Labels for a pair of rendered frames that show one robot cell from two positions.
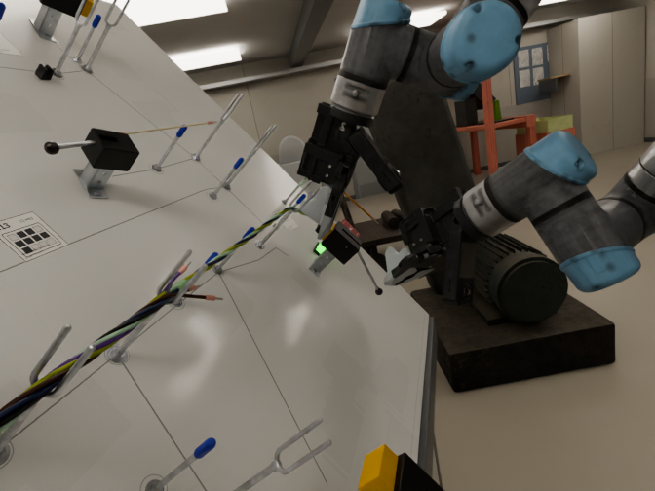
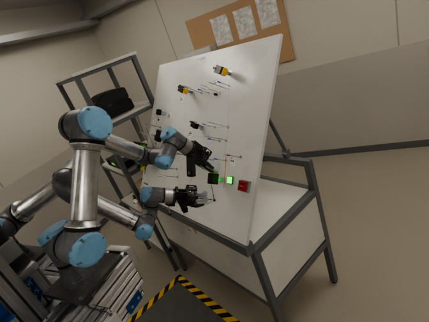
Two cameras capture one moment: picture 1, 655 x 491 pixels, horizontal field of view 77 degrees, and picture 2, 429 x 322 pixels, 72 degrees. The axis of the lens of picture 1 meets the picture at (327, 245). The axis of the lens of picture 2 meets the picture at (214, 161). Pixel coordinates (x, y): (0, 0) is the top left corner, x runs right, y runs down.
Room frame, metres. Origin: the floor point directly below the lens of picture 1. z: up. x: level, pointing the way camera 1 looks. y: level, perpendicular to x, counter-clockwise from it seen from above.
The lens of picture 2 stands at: (1.57, -1.08, 1.83)
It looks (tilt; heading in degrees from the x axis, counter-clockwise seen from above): 24 degrees down; 128
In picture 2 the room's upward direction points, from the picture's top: 20 degrees counter-clockwise
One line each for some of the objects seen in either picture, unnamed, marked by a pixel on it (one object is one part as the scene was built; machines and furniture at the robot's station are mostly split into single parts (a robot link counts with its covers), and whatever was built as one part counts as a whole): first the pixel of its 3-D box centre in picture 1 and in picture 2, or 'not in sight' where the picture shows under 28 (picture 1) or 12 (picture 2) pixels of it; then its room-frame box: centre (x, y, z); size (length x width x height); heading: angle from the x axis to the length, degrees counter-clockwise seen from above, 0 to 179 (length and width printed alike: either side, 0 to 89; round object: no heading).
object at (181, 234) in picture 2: not in sight; (177, 229); (0.08, 0.11, 0.60); 0.55 x 0.02 x 0.39; 161
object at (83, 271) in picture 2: not in sight; (76, 264); (0.49, -0.72, 1.21); 0.15 x 0.15 x 0.10
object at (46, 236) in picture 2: not in sight; (61, 241); (0.50, -0.72, 1.33); 0.13 x 0.12 x 0.14; 178
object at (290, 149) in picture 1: (299, 175); not in sight; (7.10, 0.23, 0.68); 0.68 x 0.60 x 1.37; 96
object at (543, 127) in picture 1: (496, 112); not in sight; (6.86, -3.13, 1.08); 1.73 x 1.49 x 2.16; 6
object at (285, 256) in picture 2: not in sight; (228, 215); (0.43, 0.30, 0.60); 1.17 x 0.58 x 0.40; 161
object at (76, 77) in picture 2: not in sight; (142, 167); (-0.48, 0.50, 0.92); 0.61 x 0.50 x 1.85; 161
